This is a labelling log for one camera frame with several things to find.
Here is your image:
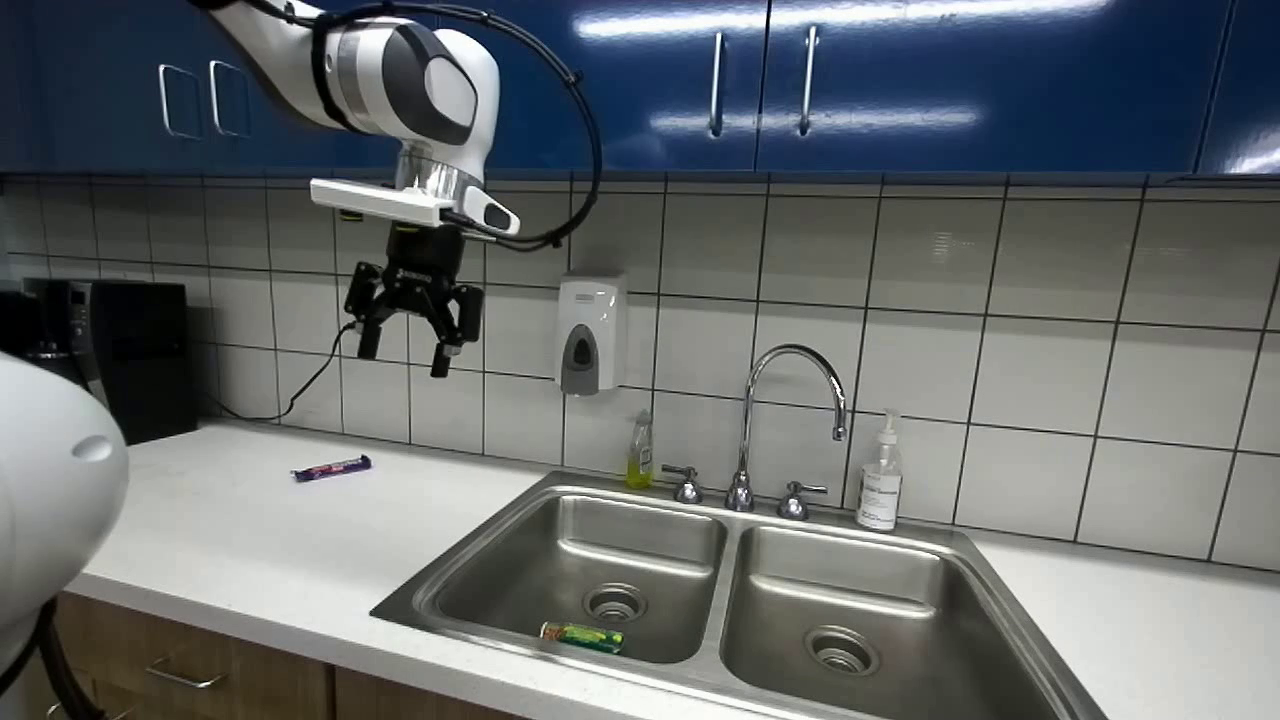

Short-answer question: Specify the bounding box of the white wall soap dispenser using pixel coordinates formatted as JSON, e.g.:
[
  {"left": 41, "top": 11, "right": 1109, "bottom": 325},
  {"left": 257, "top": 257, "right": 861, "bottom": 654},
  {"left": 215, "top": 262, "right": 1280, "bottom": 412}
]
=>
[{"left": 552, "top": 270, "right": 628, "bottom": 400}]

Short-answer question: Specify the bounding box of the wooden drawer front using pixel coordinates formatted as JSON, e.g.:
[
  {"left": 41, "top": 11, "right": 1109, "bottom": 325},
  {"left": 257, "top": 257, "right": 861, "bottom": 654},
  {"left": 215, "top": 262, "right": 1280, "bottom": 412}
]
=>
[{"left": 54, "top": 593, "right": 335, "bottom": 720}]

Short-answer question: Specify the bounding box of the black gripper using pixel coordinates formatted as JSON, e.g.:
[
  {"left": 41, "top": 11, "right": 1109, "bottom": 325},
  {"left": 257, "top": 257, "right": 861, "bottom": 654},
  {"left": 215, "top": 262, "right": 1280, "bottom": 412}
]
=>
[{"left": 339, "top": 225, "right": 488, "bottom": 378}]

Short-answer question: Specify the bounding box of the wooden under-sink panel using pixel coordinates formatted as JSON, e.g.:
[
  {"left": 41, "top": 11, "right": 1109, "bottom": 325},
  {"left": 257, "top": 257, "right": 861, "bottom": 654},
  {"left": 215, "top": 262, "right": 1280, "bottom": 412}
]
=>
[{"left": 334, "top": 663, "right": 525, "bottom": 720}]

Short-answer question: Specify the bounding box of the metal drawer handle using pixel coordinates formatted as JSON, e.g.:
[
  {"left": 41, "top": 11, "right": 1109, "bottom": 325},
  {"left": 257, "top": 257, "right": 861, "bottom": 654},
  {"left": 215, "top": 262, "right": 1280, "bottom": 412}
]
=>
[{"left": 139, "top": 659, "right": 225, "bottom": 695}]

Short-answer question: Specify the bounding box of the silver cabinet door handle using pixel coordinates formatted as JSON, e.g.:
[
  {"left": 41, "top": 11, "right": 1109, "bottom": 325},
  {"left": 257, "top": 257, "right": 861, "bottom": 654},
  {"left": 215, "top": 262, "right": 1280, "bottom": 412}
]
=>
[
  {"left": 155, "top": 60, "right": 192, "bottom": 138},
  {"left": 704, "top": 28, "right": 734, "bottom": 144},
  {"left": 791, "top": 21, "right": 824, "bottom": 138},
  {"left": 204, "top": 57, "right": 248, "bottom": 138}
]

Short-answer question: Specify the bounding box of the black coffee maker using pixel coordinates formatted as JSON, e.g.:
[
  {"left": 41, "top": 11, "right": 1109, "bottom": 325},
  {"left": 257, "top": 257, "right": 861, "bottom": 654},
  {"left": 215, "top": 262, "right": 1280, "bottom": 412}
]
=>
[{"left": 0, "top": 276, "right": 210, "bottom": 444}]

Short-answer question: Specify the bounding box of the clear pump soap bottle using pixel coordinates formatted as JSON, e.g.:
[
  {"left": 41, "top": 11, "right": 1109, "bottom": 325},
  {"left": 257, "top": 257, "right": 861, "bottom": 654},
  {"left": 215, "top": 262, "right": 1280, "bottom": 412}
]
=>
[{"left": 853, "top": 409, "right": 910, "bottom": 534}]

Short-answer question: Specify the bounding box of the stainless steel double sink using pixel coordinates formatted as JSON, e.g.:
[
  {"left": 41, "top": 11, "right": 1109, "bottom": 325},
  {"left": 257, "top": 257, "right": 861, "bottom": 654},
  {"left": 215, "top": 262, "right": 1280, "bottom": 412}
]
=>
[{"left": 368, "top": 470, "right": 1114, "bottom": 720}]

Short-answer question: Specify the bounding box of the green granola bar wrapper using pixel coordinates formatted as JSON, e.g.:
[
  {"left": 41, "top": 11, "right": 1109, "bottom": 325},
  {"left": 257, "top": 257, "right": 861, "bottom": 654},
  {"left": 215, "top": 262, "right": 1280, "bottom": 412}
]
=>
[{"left": 535, "top": 617, "right": 628, "bottom": 659}]

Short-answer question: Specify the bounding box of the green dish soap bottle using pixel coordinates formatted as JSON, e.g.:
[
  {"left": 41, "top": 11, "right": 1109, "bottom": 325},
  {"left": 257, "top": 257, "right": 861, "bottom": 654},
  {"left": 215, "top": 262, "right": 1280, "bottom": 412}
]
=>
[{"left": 620, "top": 409, "right": 659, "bottom": 497}]

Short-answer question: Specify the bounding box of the black power cord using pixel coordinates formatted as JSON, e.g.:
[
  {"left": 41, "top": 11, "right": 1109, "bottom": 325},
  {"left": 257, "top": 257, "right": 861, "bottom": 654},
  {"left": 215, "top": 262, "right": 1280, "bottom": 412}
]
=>
[{"left": 232, "top": 325, "right": 368, "bottom": 428}]

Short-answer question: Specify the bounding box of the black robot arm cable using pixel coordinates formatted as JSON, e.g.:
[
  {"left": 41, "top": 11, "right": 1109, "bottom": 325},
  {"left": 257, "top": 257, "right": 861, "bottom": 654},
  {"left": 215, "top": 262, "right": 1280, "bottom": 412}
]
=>
[{"left": 284, "top": 0, "right": 610, "bottom": 257}]

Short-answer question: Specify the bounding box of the blue cabinet door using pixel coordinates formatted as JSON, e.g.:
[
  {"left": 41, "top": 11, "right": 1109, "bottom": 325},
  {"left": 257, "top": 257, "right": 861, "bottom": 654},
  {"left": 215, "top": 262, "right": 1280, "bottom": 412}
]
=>
[
  {"left": 196, "top": 0, "right": 445, "bottom": 180},
  {"left": 25, "top": 0, "right": 202, "bottom": 177},
  {"left": 1196, "top": 0, "right": 1280, "bottom": 183},
  {"left": 437, "top": 0, "right": 768, "bottom": 180},
  {"left": 762, "top": 0, "right": 1228, "bottom": 183}
]

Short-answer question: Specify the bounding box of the chrome faucet handle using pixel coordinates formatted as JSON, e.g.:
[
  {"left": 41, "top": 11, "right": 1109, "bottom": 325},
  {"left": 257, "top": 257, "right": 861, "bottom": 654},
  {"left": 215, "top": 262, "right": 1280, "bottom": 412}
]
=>
[
  {"left": 776, "top": 475, "right": 834, "bottom": 522},
  {"left": 659, "top": 461, "right": 710, "bottom": 509}
]

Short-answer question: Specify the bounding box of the steel sink drain strainer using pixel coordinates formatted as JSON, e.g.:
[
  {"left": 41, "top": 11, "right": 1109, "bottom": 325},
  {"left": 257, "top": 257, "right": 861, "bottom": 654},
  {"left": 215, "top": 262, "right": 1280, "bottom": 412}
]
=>
[
  {"left": 803, "top": 620, "right": 884, "bottom": 679},
  {"left": 583, "top": 581, "right": 648, "bottom": 626}
]

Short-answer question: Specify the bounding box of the chrome gooseneck faucet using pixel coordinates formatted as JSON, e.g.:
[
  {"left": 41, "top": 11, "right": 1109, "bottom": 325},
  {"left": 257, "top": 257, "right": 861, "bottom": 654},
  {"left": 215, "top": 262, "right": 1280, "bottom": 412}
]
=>
[{"left": 719, "top": 338, "right": 858, "bottom": 514}]

